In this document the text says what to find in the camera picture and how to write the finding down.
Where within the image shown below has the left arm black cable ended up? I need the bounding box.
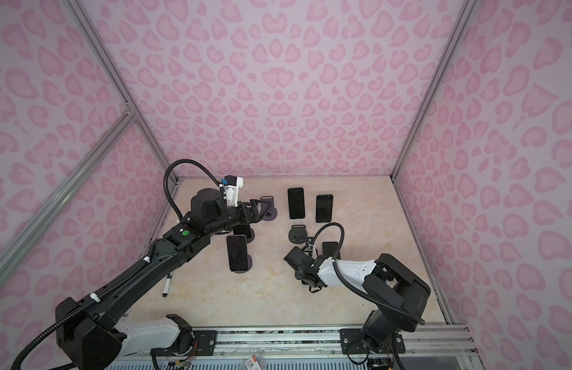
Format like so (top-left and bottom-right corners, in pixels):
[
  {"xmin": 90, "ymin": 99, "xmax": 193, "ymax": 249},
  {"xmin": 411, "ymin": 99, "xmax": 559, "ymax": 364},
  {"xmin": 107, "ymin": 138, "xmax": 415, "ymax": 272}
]
[{"xmin": 163, "ymin": 158, "xmax": 222, "ymax": 221}]

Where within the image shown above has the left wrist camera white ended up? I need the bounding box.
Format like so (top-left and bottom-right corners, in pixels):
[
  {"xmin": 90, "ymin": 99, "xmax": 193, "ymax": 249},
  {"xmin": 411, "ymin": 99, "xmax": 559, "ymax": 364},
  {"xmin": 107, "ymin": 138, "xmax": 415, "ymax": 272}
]
[{"xmin": 219, "ymin": 175, "xmax": 244, "ymax": 207}]

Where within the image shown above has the phone back centre white stand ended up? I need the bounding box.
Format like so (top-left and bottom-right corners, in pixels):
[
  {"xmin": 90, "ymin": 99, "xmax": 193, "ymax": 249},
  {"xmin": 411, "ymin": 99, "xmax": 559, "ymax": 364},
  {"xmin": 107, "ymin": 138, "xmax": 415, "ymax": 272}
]
[{"xmin": 287, "ymin": 187, "xmax": 306, "ymax": 220}]

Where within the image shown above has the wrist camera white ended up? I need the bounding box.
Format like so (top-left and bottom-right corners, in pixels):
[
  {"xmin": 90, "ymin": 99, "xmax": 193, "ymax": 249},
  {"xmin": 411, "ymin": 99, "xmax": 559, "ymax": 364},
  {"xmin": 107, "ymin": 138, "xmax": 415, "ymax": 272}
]
[
  {"xmin": 303, "ymin": 237, "xmax": 318, "ymax": 258},
  {"xmin": 219, "ymin": 175, "xmax": 244, "ymax": 207}
]

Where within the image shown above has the phone back right white stand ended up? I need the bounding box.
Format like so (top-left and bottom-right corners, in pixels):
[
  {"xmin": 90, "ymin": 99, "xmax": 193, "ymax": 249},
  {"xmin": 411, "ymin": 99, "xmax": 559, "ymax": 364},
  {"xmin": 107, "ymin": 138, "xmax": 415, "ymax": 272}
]
[{"xmin": 315, "ymin": 194, "xmax": 334, "ymax": 224}]

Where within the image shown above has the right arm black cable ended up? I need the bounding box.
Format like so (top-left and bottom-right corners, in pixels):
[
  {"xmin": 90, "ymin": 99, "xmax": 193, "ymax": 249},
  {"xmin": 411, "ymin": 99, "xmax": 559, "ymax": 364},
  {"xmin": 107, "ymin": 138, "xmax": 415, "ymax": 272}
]
[{"xmin": 308, "ymin": 222, "xmax": 426, "ymax": 325}]

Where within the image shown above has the phone green edge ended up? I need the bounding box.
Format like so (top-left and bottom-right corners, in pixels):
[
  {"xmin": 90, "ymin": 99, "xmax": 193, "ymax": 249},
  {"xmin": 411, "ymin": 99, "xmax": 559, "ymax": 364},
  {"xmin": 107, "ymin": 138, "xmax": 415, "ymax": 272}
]
[{"xmin": 226, "ymin": 235, "xmax": 248, "ymax": 268}]

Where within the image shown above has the black marker pen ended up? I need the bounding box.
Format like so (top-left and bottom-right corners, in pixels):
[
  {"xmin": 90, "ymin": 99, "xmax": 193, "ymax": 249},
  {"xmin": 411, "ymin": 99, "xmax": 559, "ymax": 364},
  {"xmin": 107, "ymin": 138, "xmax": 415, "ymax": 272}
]
[{"xmin": 162, "ymin": 272, "xmax": 173, "ymax": 298}]

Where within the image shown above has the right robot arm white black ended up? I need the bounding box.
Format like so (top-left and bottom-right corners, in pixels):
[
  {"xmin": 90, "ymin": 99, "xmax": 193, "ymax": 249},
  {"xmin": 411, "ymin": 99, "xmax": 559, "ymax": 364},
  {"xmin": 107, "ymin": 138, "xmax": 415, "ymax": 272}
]
[{"xmin": 284, "ymin": 247, "xmax": 431, "ymax": 353}]

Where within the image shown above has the phone white stand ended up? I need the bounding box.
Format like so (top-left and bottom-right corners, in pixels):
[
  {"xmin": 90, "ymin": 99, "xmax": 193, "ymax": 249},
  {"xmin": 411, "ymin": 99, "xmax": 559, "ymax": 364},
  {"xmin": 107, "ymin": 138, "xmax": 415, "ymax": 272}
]
[
  {"xmin": 315, "ymin": 194, "xmax": 334, "ymax": 224},
  {"xmin": 287, "ymin": 187, "xmax": 306, "ymax": 220}
]

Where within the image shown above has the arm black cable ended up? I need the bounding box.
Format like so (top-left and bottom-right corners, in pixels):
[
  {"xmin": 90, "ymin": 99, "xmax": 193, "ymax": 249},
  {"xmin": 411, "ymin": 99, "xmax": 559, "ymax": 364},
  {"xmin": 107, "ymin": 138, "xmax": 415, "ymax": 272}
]
[
  {"xmin": 308, "ymin": 222, "xmax": 426, "ymax": 325},
  {"xmin": 163, "ymin": 158, "xmax": 222, "ymax": 221}
]

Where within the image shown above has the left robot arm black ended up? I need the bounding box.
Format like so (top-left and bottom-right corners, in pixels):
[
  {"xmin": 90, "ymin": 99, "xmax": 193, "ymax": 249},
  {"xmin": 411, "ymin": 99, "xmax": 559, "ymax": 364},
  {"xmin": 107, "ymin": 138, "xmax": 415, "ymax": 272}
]
[{"xmin": 56, "ymin": 188, "xmax": 271, "ymax": 369}]

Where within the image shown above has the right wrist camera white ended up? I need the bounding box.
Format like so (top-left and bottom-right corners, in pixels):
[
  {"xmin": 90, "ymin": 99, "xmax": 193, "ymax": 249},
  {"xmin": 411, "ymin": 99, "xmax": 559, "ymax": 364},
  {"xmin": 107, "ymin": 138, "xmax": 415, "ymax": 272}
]
[{"xmin": 303, "ymin": 237, "xmax": 318, "ymax": 258}]

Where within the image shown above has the empty purple phone stand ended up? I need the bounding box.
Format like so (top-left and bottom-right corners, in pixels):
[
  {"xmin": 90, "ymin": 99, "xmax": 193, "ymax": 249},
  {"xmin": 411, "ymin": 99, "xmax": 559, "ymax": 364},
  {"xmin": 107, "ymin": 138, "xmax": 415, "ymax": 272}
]
[{"xmin": 260, "ymin": 196, "xmax": 278, "ymax": 221}]

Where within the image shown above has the grey stand of blue phone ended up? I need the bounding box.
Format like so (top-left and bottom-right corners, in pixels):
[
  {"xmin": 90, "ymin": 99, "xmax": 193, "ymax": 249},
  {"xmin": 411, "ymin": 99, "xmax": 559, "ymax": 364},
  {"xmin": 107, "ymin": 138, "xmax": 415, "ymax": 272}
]
[{"xmin": 288, "ymin": 224, "xmax": 309, "ymax": 245}]

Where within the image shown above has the grey stand front left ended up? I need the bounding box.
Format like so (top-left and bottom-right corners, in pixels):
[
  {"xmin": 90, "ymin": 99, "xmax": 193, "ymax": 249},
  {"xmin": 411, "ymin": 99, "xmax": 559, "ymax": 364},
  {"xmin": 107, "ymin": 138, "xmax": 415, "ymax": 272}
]
[{"xmin": 230, "ymin": 254, "xmax": 253, "ymax": 274}]

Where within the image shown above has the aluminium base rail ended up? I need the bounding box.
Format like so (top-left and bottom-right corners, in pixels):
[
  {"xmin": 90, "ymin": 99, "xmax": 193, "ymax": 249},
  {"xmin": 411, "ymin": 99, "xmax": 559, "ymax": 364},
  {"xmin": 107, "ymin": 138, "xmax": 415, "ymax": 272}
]
[{"xmin": 100, "ymin": 323, "xmax": 483, "ymax": 370}]

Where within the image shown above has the blue edged phone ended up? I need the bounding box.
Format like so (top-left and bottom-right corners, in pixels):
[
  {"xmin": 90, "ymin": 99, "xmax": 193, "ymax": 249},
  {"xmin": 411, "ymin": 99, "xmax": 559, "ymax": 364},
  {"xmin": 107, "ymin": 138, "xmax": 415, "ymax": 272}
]
[{"xmin": 321, "ymin": 241, "xmax": 341, "ymax": 260}]

